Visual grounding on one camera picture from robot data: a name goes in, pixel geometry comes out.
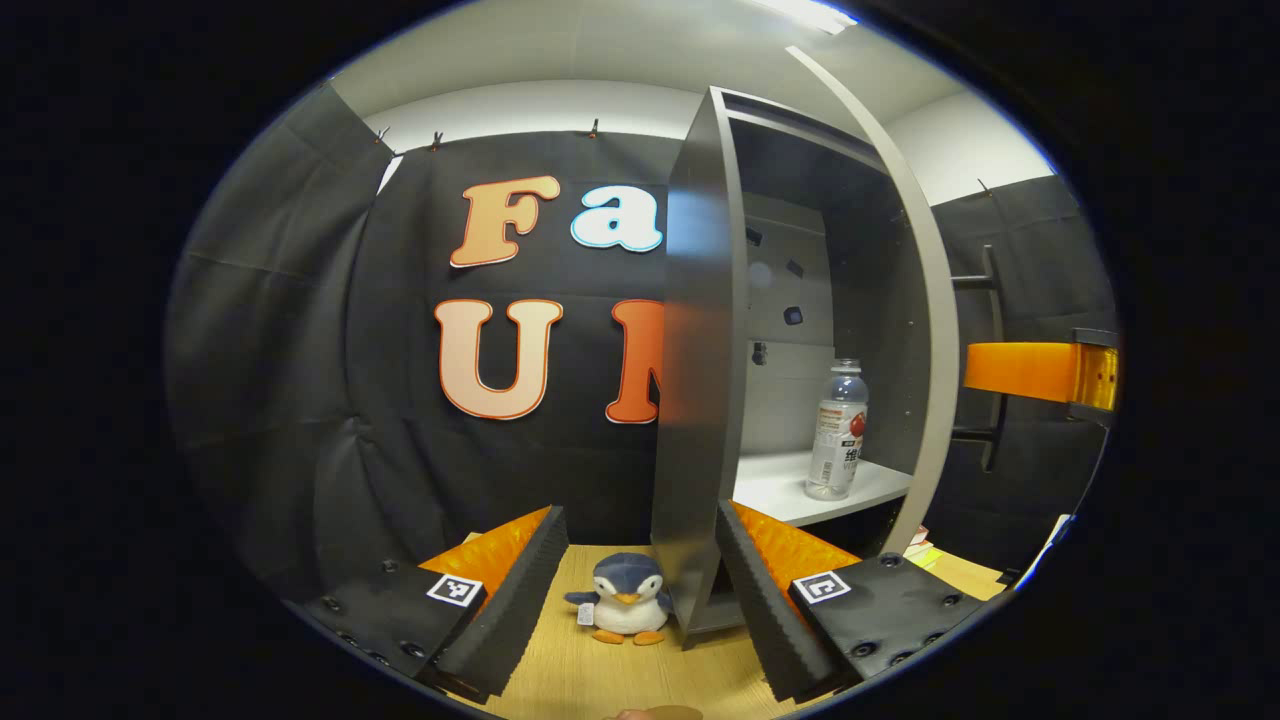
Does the white cabinet door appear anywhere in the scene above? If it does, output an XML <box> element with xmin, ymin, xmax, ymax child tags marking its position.
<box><xmin>783</xmin><ymin>44</ymin><xmax>963</xmax><ymax>559</ymax></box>

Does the penguin plush toy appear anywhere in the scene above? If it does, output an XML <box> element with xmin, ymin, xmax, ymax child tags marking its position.
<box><xmin>563</xmin><ymin>551</ymin><xmax>677</xmax><ymax>647</ymax></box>

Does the ceiling light panel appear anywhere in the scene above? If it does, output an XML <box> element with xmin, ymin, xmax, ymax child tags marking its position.
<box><xmin>750</xmin><ymin>0</ymin><xmax>861</xmax><ymax>36</ymax></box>

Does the black door handle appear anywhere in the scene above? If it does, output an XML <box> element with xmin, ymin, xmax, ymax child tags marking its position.
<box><xmin>950</xmin><ymin>245</ymin><xmax>1006</xmax><ymax>474</ymax></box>

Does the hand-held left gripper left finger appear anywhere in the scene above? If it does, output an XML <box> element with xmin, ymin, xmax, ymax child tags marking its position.
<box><xmin>285</xmin><ymin>505</ymin><xmax>571</xmax><ymax>706</ymax></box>

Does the white cabinet shelf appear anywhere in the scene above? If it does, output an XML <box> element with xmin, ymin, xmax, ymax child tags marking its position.
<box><xmin>733</xmin><ymin>450</ymin><xmax>914</xmax><ymax>528</ymax></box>

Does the grey cabinet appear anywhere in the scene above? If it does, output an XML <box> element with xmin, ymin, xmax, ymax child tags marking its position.
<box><xmin>650</xmin><ymin>85</ymin><xmax>941</xmax><ymax>651</ymax></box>

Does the white side table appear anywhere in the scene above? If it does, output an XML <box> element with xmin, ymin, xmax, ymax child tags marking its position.
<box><xmin>1015</xmin><ymin>513</ymin><xmax>1076</xmax><ymax>586</ymax></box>

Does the clear plastic bottle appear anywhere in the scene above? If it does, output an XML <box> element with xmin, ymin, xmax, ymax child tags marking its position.
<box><xmin>805</xmin><ymin>358</ymin><xmax>870</xmax><ymax>502</ymax></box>

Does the black backdrop cloth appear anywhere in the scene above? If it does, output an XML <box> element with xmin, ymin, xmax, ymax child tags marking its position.
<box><xmin>165</xmin><ymin>80</ymin><xmax>1119</xmax><ymax>621</ymax></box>

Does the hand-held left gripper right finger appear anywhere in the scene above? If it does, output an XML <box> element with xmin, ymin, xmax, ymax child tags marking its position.
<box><xmin>714</xmin><ymin>500</ymin><xmax>1011</xmax><ymax>704</ymax></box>

